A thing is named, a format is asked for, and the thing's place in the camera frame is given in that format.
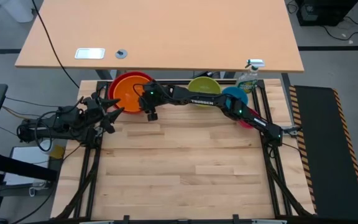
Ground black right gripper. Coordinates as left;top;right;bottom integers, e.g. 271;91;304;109
138;81;174;122

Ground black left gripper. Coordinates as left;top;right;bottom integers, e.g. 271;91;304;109
82;91;126;134

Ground orange plastic bowl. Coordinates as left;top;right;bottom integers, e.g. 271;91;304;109
112;75;150;114

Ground red plastic bowl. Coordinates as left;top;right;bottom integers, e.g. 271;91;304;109
108;71;155;115

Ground silver rectangular desk plate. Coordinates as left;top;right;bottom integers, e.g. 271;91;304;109
74;47;106;60

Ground green plastic bowl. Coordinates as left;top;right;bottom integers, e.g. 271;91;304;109
187;76;223;108

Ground yellow pad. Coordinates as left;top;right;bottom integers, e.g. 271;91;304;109
49;144;66;160

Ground light wooden desk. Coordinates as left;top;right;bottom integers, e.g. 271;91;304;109
14;0;305;73

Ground teal blue plastic bowl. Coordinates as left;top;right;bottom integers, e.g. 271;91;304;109
221;86;249;110

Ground pink plastic bowl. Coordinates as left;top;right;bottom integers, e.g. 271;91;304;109
237;107;261;129

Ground white flat box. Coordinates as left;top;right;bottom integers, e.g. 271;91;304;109
2;145;65;187

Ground clear spray bottle green label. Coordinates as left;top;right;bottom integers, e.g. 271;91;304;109
236;58;266;95

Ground black mat with hazard stripes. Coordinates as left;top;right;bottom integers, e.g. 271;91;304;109
288;85;358;221

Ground black computer tower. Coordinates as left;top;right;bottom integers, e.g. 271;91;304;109
294;0;358;27

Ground grey round cable grommet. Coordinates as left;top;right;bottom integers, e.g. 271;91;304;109
114;49;129;60

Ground long black cable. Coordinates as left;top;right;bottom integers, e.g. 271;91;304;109
30;0;81;90

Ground orange thin cable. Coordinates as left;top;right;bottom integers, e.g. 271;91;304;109
1;105;30;121

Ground black aluminium frame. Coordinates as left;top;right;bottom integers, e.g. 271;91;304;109
53;78;317;220

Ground silver arm base bracket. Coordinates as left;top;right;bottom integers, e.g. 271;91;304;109
282;125;301;137

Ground black floor cable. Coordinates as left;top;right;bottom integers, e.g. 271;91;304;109
286;0;358;42

